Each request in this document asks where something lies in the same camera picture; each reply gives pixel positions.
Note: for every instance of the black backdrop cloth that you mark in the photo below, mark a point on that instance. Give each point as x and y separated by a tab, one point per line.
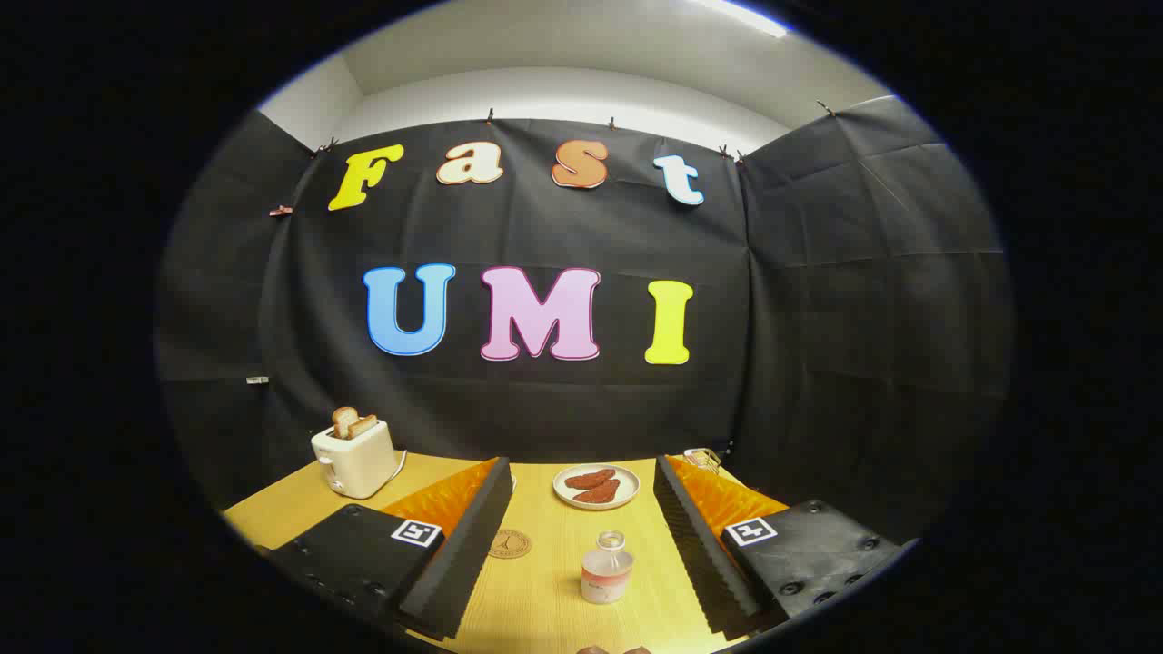
545	409

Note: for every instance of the round wooden coaster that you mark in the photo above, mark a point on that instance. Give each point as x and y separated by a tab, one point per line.
514	545

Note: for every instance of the wooden table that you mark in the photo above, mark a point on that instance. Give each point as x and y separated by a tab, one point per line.
545	604

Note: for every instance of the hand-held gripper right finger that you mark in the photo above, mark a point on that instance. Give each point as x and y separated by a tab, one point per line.
700	554

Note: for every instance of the toast slice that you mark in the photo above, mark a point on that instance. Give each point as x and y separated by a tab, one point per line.
343	421
363	425

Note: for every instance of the clear juice bottle pink label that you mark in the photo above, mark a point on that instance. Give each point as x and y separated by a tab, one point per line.
607	574

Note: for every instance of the cream toaster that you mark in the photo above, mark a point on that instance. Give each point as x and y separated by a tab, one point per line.
356	463

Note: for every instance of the reddish brown meat patty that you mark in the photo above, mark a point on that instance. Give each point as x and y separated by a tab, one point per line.
591	478
600	493

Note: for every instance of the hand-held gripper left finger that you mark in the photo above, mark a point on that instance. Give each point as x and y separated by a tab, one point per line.
463	554

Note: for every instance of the white round plate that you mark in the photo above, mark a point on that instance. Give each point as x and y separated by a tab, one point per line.
627	481

